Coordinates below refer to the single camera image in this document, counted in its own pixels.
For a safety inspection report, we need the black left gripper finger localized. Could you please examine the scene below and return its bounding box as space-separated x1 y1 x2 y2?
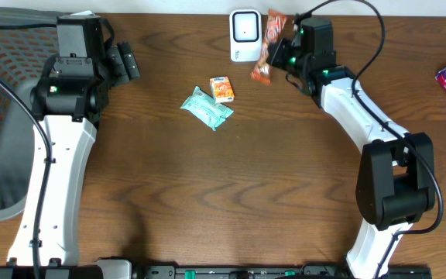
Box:
107 45 130 86
117 42 140 80

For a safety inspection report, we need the orange brown snack bar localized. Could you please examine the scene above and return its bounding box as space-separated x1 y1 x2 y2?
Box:
250 9 287 85

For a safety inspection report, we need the small orange tissue pack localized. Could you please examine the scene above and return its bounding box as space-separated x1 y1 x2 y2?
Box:
210 76 235 103

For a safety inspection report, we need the teal snack bar wrapper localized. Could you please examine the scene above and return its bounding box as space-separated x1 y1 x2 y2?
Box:
180 86 234 131

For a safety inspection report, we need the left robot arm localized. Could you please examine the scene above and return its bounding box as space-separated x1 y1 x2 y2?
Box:
0 13 139 279

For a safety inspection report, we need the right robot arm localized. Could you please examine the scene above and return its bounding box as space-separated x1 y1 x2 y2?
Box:
262 14 444 278

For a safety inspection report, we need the white barcode scanner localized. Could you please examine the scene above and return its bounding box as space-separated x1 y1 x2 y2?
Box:
229 9 262 63

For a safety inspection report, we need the grey plastic mesh basket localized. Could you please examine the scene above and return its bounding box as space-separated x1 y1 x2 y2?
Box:
0 8 60 221

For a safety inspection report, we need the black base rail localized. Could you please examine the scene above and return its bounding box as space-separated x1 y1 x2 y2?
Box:
132 260 433 279

